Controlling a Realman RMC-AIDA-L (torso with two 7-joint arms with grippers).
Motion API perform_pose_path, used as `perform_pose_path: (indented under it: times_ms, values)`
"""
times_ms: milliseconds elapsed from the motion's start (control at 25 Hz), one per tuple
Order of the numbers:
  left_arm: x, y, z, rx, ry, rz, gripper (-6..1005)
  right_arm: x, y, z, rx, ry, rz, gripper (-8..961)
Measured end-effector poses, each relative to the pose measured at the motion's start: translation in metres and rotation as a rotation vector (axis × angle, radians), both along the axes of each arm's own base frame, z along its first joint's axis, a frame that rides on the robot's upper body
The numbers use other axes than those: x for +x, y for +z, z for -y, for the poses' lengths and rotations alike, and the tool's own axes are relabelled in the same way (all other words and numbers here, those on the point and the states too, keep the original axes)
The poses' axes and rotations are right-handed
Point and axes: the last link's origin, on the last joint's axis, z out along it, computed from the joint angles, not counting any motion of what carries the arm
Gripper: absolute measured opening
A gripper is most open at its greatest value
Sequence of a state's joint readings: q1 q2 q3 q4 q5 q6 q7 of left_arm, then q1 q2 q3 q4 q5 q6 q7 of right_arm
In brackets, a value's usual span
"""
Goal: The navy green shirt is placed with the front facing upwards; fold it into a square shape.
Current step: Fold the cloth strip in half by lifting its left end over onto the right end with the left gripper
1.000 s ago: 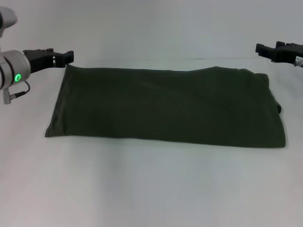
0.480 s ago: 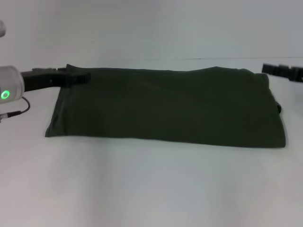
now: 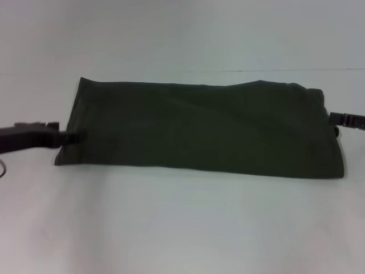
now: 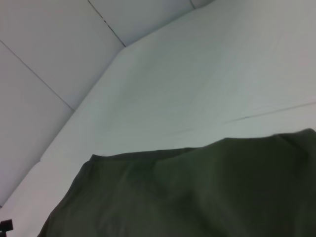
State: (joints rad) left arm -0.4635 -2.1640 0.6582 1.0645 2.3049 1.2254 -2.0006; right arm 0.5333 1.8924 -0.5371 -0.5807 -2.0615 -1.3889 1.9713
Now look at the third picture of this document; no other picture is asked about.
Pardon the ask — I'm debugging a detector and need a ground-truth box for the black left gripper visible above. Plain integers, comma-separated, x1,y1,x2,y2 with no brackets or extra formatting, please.
0,121,84,154

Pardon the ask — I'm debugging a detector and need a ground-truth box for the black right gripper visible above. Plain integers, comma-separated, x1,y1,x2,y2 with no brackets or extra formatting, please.
329,112,365,130

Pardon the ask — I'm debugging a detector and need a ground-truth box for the dark green FREE t-shirt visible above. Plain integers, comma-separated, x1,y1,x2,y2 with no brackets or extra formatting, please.
53,76,346,180

